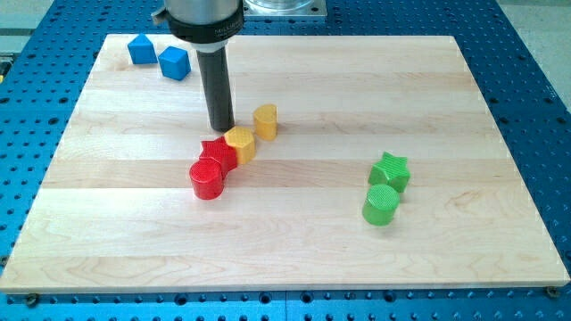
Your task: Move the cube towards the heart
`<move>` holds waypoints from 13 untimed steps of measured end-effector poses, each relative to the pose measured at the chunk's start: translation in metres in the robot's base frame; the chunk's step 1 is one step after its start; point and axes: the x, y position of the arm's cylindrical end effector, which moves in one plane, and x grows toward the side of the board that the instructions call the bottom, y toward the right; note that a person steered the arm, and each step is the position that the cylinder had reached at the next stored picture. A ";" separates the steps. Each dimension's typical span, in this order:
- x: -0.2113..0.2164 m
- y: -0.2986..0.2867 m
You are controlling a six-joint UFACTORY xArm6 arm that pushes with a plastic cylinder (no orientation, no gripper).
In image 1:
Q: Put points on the yellow heart block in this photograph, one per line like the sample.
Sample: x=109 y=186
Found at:
x=265 y=122

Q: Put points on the yellow hexagon block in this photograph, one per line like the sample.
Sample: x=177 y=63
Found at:
x=243 y=141

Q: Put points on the blue triangular prism block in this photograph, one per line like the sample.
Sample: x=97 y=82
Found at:
x=141 y=50

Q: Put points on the green star block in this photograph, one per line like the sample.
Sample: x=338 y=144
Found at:
x=390 y=170

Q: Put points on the blue perforated metal base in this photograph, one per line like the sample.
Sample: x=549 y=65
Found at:
x=45 y=82

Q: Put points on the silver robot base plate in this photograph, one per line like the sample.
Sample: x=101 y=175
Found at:
x=285 y=8

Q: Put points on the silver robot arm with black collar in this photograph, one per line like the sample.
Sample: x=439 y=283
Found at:
x=206 y=25

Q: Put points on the light wooden board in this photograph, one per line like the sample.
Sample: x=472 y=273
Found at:
x=116 y=211

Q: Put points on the green cylinder block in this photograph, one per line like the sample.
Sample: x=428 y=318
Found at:
x=380 y=205

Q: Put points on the blue cube block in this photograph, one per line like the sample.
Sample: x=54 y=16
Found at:
x=174 y=63

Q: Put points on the red star block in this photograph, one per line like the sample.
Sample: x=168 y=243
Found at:
x=218 y=150

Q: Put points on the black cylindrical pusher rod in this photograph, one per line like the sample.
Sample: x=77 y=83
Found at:
x=214 y=72

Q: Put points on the red cylinder block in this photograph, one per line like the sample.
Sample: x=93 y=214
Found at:
x=206 y=178

